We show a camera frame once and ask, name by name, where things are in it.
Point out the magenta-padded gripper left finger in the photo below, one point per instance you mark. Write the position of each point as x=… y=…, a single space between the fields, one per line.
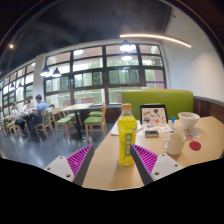
x=63 y=166

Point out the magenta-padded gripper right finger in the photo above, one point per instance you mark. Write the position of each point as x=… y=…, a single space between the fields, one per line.
x=160 y=165

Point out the yellow drink bottle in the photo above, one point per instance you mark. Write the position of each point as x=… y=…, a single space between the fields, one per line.
x=127 y=140

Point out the white ribbed mug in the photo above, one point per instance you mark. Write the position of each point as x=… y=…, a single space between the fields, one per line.
x=175 y=144

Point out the sticker-printed paper sheet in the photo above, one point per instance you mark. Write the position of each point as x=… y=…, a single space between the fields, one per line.
x=160 y=127

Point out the flat round red coaster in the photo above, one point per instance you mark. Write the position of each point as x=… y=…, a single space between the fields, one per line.
x=195 y=145

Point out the small blue-capped bottle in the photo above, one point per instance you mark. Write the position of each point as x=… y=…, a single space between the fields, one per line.
x=172 y=122

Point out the white bowl of food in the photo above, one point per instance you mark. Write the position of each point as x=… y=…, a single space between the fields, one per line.
x=188 y=120

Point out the group of green-seated wooden chairs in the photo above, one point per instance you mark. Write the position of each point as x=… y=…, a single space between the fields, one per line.
x=95 y=120

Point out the person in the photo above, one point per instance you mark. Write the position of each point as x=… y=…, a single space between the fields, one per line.
x=27 y=108
x=40 y=111
x=15 y=111

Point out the wooden dining table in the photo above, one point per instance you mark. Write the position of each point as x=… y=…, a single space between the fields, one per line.
x=77 y=106

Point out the green upholstered bench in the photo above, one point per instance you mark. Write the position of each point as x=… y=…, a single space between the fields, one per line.
x=156 y=101

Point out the long linear ceiling light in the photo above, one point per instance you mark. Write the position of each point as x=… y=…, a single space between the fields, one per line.
x=156 y=37

